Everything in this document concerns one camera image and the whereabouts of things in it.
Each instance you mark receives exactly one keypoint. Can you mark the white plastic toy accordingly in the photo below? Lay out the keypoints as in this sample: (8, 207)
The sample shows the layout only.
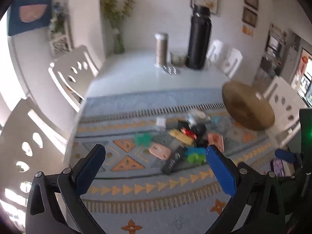
(195, 117)

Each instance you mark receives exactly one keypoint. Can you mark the patterned blue table mat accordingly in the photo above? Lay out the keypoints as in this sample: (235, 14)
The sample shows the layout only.
(130, 194)

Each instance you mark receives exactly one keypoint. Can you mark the yellow lighter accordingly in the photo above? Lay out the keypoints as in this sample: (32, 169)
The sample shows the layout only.
(181, 137)

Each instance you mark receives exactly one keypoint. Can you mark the blue wall picture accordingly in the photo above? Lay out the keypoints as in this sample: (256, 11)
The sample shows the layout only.
(28, 15)

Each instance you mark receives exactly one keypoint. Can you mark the light blue plastic toy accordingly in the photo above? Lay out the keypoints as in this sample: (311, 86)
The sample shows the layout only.
(216, 120)

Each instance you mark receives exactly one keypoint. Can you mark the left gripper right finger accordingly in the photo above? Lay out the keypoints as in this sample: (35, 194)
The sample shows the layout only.
(256, 204)

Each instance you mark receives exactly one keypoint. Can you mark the teal plastic toy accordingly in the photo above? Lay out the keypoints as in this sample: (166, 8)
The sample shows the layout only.
(144, 139)

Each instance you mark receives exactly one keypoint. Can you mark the beige steel thermos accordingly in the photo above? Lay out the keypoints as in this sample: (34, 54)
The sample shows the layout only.
(161, 49)

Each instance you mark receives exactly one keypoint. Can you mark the tall black thermos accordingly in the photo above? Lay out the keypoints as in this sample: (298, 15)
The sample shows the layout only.
(200, 32)

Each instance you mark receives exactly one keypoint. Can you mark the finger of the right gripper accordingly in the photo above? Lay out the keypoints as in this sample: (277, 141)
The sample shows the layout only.
(285, 155)

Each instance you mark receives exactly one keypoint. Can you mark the glass bowl with handle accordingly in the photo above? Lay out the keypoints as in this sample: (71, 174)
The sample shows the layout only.
(178, 58)

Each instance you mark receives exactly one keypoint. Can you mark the small white box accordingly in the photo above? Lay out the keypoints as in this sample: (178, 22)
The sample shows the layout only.
(161, 121)

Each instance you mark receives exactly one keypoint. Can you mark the framed wall pictures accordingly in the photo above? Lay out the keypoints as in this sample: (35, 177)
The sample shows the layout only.
(250, 12)

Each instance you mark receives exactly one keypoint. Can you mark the woven brown round basket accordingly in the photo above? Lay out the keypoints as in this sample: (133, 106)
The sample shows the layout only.
(247, 106)

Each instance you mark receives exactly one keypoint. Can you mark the red black haired figurine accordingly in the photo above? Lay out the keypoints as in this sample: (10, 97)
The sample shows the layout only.
(195, 132)

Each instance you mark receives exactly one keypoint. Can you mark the white chair near left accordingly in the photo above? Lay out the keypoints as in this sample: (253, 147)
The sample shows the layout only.
(30, 142)

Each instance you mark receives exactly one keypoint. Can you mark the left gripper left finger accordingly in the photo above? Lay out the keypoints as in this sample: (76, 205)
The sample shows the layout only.
(43, 211)

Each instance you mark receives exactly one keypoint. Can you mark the white carved shelf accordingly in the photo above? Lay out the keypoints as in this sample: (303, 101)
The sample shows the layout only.
(60, 43)

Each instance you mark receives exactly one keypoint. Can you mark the white chair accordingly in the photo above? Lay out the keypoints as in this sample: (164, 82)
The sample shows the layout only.
(30, 142)
(72, 74)
(286, 104)
(224, 57)

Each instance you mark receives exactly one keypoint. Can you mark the white chair far left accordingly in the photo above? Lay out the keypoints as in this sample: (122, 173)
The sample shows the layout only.
(72, 74)

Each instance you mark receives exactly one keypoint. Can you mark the white chair near right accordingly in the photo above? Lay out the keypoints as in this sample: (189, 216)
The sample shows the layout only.
(286, 104)

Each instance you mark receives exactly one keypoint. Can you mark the white chair far right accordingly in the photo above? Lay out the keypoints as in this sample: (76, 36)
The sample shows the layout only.
(224, 57)

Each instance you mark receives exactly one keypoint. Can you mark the glass vase with plant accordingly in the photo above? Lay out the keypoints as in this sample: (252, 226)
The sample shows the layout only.
(116, 17)

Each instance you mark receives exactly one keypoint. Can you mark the smartphone with lit screen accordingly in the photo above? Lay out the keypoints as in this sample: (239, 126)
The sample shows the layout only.
(277, 167)

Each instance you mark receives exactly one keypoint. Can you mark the blue lighter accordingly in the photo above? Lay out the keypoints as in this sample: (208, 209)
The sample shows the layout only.
(194, 150)

